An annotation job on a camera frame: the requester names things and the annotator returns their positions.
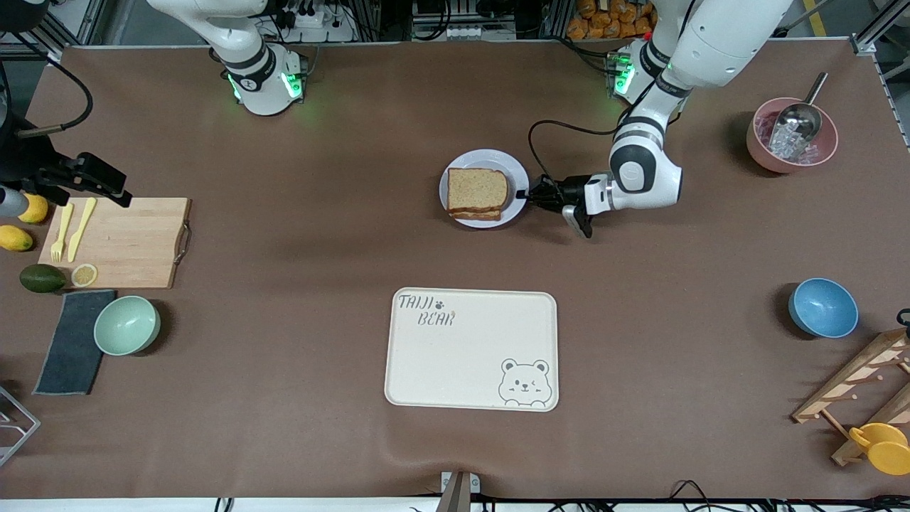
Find white round plate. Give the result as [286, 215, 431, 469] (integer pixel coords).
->
[439, 148, 530, 229]

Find plain brown bread slice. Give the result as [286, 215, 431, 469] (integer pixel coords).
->
[447, 168, 510, 213]

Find cream bear print tray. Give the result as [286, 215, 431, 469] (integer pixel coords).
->
[385, 287, 560, 412]

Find round yellow lemon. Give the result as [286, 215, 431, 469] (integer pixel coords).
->
[18, 193, 50, 225]

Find yellow plastic knife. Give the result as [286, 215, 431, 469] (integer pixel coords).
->
[67, 197, 98, 262]

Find yellow plastic fork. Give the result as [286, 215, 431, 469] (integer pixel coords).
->
[50, 203, 75, 263]

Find wooden cutting board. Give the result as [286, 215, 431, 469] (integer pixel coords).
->
[38, 197, 192, 290]

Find green avocado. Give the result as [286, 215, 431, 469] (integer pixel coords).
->
[19, 264, 67, 294]

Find mint green bowl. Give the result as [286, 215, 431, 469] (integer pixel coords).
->
[94, 295, 161, 357]

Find grey cloth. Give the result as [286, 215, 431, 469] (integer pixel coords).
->
[33, 289, 117, 396]

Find orange snack pile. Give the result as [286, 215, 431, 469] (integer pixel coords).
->
[567, 0, 658, 40]

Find grey power strip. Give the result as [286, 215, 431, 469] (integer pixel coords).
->
[412, 20, 478, 41]

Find pink bowl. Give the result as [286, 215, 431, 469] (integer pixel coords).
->
[746, 97, 840, 175]

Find clear ice cubes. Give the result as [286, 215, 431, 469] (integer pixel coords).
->
[754, 114, 825, 166]

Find metal scoop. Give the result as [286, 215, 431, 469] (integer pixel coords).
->
[768, 71, 830, 143]

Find white power strip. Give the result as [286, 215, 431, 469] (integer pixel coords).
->
[274, 0, 356, 43]

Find blue bowl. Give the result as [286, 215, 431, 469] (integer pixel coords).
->
[788, 277, 860, 339]

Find metal table clamp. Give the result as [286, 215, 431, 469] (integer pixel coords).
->
[435, 471, 481, 512]

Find wooden cup rack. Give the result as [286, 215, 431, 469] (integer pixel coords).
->
[791, 327, 910, 468]

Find yellow cup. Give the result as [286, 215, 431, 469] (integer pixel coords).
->
[848, 422, 910, 476]

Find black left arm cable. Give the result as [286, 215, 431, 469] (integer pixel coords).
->
[528, 119, 626, 207]

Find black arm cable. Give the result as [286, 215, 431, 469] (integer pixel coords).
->
[528, 119, 626, 207]
[0, 36, 94, 139]

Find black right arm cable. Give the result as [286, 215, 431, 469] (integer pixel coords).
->
[0, 36, 94, 139]

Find metal wire rack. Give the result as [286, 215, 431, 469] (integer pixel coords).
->
[0, 384, 41, 468]

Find aluminium frame strut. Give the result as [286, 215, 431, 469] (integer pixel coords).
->
[852, 0, 910, 56]

